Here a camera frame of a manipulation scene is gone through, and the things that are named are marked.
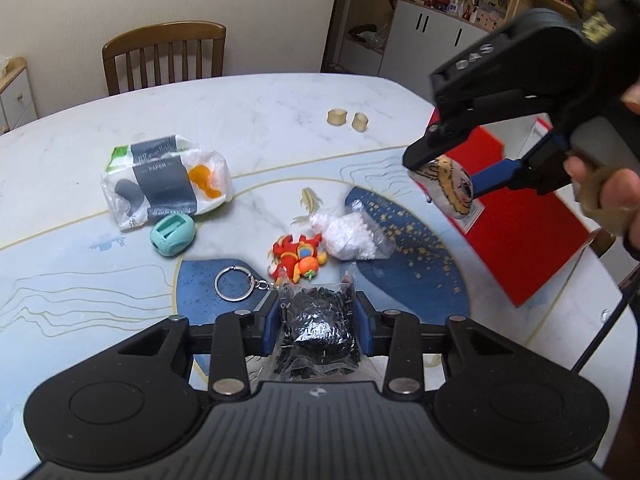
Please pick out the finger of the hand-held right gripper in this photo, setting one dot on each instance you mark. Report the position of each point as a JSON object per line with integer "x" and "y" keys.
{"x": 430, "y": 150}
{"x": 495, "y": 175}

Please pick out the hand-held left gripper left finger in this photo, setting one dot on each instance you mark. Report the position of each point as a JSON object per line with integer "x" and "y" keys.
{"x": 269, "y": 322}

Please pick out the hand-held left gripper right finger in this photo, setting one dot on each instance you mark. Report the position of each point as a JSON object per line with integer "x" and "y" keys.
{"x": 365, "y": 322}

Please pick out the bag of black screws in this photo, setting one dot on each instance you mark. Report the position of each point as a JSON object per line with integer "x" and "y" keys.
{"x": 317, "y": 325}

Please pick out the red cardboard box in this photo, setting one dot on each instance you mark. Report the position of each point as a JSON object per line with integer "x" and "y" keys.
{"x": 525, "y": 250}

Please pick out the person's right hand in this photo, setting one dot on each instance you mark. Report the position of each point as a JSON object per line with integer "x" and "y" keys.
{"x": 620, "y": 190}

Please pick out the small beige cylinder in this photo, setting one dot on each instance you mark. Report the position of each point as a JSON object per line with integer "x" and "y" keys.
{"x": 337, "y": 117}
{"x": 360, "y": 122}

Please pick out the bag of white beads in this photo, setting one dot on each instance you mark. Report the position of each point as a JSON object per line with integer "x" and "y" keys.
{"x": 345, "y": 235}

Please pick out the small gold fish charm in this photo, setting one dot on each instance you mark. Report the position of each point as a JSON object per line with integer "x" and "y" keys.
{"x": 310, "y": 202}

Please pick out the small teal plastic case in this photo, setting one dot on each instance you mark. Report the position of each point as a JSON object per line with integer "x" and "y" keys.
{"x": 172, "y": 235}

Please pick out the clear plastic packet grey label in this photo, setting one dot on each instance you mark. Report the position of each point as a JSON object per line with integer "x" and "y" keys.
{"x": 165, "y": 180}

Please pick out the wooden slat-back chair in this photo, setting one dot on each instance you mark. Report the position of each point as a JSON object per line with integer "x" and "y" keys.
{"x": 160, "y": 55}

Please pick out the white wooden sideboard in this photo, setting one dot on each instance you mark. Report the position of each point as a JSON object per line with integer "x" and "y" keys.
{"x": 17, "y": 95}

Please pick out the white wooden wall cabinet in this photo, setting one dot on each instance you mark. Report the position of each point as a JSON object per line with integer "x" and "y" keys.
{"x": 435, "y": 30}

